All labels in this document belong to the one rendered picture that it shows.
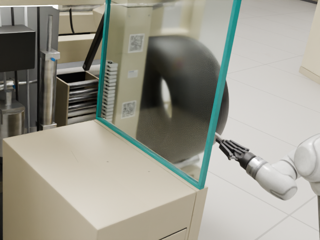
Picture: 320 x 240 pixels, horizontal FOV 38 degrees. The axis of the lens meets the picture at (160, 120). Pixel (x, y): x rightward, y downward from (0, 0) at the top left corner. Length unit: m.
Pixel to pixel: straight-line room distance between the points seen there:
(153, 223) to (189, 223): 0.17
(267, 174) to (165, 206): 0.70
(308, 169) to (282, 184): 0.57
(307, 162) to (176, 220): 0.40
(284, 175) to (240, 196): 2.00
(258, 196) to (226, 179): 0.32
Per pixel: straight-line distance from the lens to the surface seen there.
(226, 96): 2.11
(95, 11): 2.32
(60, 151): 1.52
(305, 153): 1.34
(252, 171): 1.96
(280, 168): 1.94
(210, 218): 3.56
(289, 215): 3.84
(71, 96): 2.34
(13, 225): 1.68
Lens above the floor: 1.99
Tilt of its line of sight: 24 degrees down
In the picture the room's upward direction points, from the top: 8 degrees clockwise
